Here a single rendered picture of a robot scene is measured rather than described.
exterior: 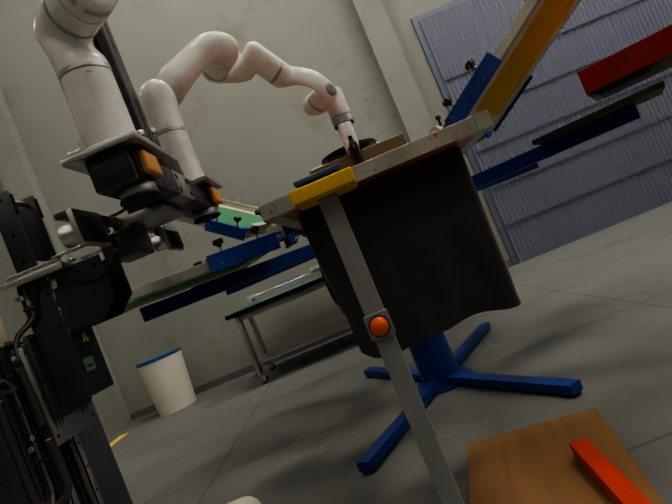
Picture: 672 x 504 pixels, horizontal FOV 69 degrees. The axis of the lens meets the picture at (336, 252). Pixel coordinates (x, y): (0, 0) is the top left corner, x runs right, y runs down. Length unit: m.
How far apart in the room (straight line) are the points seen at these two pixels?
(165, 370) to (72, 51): 4.66
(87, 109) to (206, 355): 5.14
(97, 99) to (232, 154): 4.98
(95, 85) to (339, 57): 5.24
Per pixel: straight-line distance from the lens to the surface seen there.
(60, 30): 1.09
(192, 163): 1.41
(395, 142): 1.78
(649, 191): 6.65
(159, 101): 1.46
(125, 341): 6.31
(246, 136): 5.97
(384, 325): 0.94
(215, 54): 1.62
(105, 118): 1.00
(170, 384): 5.53
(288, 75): 1.72
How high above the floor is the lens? 0.79
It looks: 1 degrees up
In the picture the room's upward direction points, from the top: 22 degrees counter-clockwise
